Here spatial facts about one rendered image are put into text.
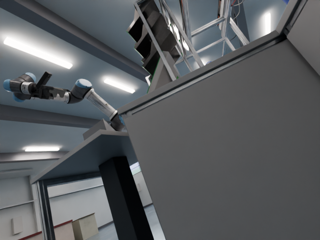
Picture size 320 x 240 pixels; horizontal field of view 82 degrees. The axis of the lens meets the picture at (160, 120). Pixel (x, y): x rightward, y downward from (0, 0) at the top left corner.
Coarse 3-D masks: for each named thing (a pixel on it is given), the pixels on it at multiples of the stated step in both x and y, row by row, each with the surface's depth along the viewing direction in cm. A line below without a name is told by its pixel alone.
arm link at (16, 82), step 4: (8, 80) 111; (12, 80) 111; (16, 80) 112; (20, 80) 114; (24, 80) 116; (4, 84) 110; (8, 84) 110; (12, 84) 110; (16, 84) 110; (20, 84) 110; (4, 88) 110; (8, 88) 110; (12, 88) 110; (16, 88) 110; (20, 88) 110; (16, 92) 113; (20, 92) 112
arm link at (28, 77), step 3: (27, 72) 123; (21, 75) 119; (24, 75) 119; (27, 75) 120; (30, 75) 122; (33, 75) 124; (21, 78) 116; (24, 78) 117; (27, 78) 119; (30, 78) 121; (33, 78) 123; (27, 81) 118; (30, 81) 121; (33, 81) 124
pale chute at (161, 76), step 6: (168, 54) 112; (168, 60) 114; (156, 66) 112; (162, 66) 111; (156, 72) 112; (162, 72) 112; (156, 78) 111; (162, 78) 114; (168, 78) 121; (150, 84) 111; (156, 84) 110; (162, 84) 116; (150, 90) 111
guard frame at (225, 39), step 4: (220, 40) 254; (224, 40) 258; (228, 40) 251; (212, 44) 255; (216, 44) 256; (224, 44) 264; (228, 44) 252; (204, 48) 257; (208, 48) 257; (224, 48) 272; (232, 48) 247; (200, 52) 259; (188, 56) 259; (192, 56) 260; (180, 60) 260; (176, 64) 262; (148, 76) 265; (148, 80) 263
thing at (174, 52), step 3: (174, 48) 128; (171, 51) 128; (174, 51) 131; (177, 51) 133; (171, 54) 130; (174, 54) 133; (177, 54) 135; (174, 57) 135; (177, 57) 138; (174, 60) 137; (174, 63) 140; (150, 75) 131; (150, 78) 130
